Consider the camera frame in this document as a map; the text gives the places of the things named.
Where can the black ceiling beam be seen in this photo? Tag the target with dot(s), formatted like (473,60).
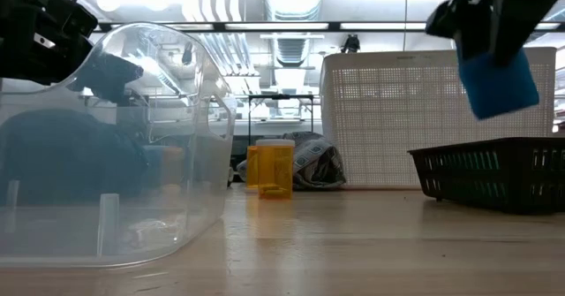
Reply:
(335,25)

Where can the white bottle cap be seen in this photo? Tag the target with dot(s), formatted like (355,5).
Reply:
(276,168)

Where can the white perforated plastic basket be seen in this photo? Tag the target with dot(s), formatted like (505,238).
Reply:
(397,123)

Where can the small black slotted basket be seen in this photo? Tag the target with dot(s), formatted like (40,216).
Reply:
(468,175)

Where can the black folding table frame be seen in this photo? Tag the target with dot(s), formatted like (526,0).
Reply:
(280,96)

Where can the silver round ceiling duct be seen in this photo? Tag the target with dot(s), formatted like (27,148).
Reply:
(293,0)

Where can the grey ceiling vent unit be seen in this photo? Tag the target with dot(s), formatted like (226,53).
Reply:
(291,50)

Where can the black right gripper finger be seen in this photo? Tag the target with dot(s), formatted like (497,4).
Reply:
(472,26)
(525,22)

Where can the grey patterned cloth gown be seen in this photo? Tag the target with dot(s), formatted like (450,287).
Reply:
(318,163)

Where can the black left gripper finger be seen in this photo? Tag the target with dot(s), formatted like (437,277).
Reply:
(110,77)

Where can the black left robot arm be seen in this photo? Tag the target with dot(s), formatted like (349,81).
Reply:
(11,4)

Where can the black hanging ceiling device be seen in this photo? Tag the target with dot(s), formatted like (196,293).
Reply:
(351,44)

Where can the bright green bandage roll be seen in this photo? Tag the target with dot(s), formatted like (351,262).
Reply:
(487,160)

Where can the dark blue folded garment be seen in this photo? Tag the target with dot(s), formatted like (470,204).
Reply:
(66,154)

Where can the clear plastic bin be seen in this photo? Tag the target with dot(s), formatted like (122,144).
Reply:
(132,225)

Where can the blue bandage roll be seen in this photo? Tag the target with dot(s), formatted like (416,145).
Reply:
(499,88)

